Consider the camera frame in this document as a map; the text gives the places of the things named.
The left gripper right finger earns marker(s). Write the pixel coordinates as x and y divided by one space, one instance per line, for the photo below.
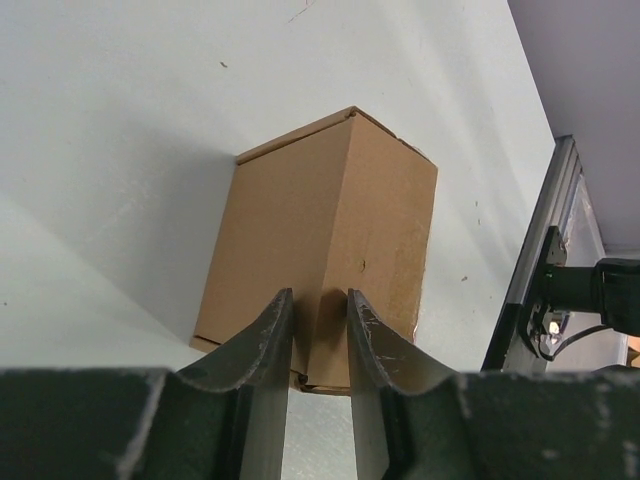
415 418

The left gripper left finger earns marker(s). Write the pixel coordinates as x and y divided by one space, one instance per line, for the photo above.
221 417

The brown cardboard express box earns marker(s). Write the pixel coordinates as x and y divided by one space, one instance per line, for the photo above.
339 204

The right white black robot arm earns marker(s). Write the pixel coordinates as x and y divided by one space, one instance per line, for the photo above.
610 289

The right aluminium side rail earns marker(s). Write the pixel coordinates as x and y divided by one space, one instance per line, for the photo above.
564 203

